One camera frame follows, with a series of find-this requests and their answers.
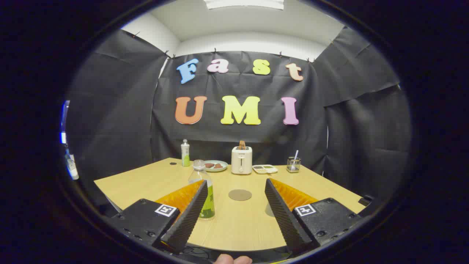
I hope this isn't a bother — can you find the round brown coaster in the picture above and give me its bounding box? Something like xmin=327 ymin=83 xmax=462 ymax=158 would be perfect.
xmin=228 ymin=189 xmax=252 ymax=201

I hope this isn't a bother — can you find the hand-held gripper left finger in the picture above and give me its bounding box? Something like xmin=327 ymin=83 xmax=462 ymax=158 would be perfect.
xmin=109 ymin=180 xmax=208 ymax=255

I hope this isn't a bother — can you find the green label juice bottle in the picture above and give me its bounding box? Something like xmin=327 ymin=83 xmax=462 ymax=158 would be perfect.
xmin=188 ymin=159 xmax=215 ymax=220

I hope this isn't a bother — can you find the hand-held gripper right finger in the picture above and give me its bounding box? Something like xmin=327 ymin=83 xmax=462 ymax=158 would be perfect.
xmin=265 ymin=178 xmax=361 ymax=255

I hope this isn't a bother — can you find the small white capped bottle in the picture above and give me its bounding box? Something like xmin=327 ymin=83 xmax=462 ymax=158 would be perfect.
xmin=181 ymin=139 xmax=191 ymax=167

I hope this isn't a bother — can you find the white toaster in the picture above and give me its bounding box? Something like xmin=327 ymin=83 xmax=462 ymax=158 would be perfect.
xmin=231 ymin=146 xmax=253 ymax=175

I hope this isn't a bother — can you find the wooden table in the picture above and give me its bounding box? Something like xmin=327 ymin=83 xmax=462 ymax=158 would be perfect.
xmin=93 ymin=158 xmax=367 ymax=253

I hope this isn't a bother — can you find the pale green plate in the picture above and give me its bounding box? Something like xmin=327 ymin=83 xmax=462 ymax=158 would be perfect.
xmin=204 ymin=160 xmax=228 ymax=172

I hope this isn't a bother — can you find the white object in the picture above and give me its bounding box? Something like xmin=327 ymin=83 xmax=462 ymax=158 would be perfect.
xmin=65 ymin=147 xmax=80 ymax=180

